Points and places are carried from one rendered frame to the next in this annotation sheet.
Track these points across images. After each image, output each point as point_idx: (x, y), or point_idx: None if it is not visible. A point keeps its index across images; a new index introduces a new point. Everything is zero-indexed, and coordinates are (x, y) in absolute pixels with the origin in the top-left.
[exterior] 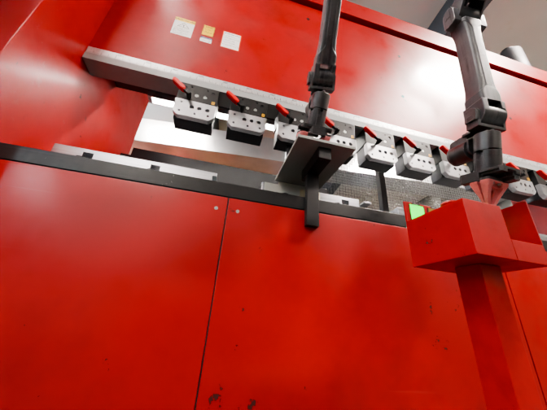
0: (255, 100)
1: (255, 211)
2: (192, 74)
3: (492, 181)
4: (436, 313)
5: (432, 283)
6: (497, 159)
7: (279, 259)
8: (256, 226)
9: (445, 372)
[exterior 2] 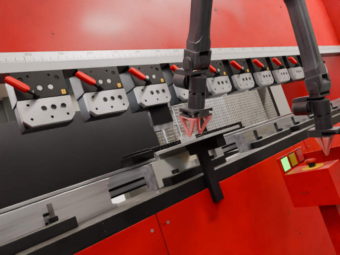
0: (103, 67)
1: (179, 213)
2: (16, 54)
3: (330, 138)
4: (292, 213)
5: (285, 194)
6: (330, 121)
7: (210, 242)
8: (185, 225)
9: (303, 248)
